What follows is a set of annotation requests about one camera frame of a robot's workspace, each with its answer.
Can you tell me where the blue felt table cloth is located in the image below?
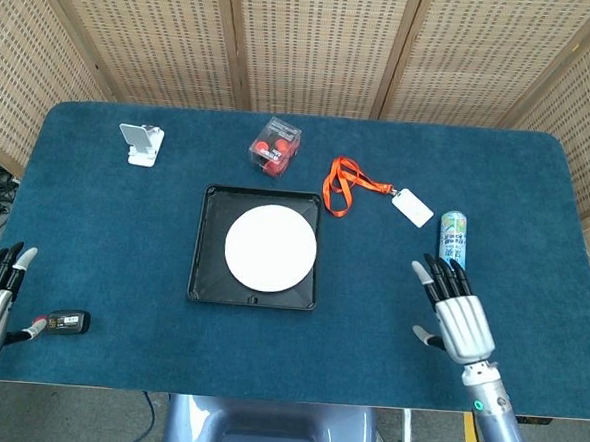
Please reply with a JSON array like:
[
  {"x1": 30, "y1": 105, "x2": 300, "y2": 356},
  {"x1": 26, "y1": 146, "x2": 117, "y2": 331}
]
[{"x1": 0, "y1": 95, "x2": 590, "y2": 420}]

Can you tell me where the white folding phone stand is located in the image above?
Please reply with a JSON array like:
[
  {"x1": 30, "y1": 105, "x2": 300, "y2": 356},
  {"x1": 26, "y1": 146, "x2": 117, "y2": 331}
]
[{"x1": 116, "y1": 121, "x2": 167, "y2": 170}]

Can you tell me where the white round plate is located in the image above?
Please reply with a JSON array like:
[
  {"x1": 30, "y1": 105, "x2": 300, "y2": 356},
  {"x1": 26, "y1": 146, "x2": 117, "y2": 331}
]
[{"x1": 221, "y1": 202, "x2": 321, "y2": 296}]

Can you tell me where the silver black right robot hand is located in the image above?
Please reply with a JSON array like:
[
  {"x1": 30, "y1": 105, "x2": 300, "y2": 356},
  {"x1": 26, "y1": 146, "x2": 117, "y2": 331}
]
[{"x1": 405, "y1": 252, "x2": 502, "y2": 367}]

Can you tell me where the light blue drink can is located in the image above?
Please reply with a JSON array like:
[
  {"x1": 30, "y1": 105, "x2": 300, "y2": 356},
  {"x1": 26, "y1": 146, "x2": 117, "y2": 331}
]
[{"x1": 437, "y1": 208, "x2": 474, "y2": 273}]

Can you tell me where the white badge card holder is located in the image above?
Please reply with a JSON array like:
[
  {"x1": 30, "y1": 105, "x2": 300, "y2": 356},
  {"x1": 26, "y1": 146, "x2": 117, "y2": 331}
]
[{"x1": 389, "y1": 187, "x2": 436, "y2": 229}]

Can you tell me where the orange lanyard strap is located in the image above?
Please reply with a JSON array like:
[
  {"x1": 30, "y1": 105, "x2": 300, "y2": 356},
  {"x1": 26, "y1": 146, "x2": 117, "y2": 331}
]
[{"x1": 320, "y1": 155, "x2": 400, "y2": 221}]

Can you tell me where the black square plastic tray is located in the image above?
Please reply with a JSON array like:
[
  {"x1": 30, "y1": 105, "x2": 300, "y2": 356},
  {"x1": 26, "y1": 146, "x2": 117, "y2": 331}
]
[{"x1": 185, "y1": 183, "x2": 325, "y2": 312}]

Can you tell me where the clear box of red caps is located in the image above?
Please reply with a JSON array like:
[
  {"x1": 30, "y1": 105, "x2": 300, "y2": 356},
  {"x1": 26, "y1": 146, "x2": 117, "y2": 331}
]
[{"x1": 246, "y1": 114, "x2": 303, "y2": 180}]

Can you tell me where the small black labelled device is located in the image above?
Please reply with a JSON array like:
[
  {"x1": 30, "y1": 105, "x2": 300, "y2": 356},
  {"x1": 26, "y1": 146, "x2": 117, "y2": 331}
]
[{"x1": 45, "y1": 307, "x2": 93, "y2": 338}]

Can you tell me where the blue floor cable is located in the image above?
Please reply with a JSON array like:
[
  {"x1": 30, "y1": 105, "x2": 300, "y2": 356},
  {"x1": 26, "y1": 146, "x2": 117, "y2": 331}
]
[{"x1": 133, "y1": 391, "x2": 160, "y2": 442}]

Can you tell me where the white table leg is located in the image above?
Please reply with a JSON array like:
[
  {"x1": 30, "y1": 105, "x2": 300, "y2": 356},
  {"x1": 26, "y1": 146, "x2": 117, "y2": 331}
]
[{"x1": 400, "y1": 409, "x2": 416, "y2": 442}]

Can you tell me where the blue grey robot torso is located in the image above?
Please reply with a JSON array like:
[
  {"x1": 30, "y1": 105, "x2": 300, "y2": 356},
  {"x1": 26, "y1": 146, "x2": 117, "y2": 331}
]
[{"x1": 160, "y1": 392, "x2": 381, "y2": 442}]

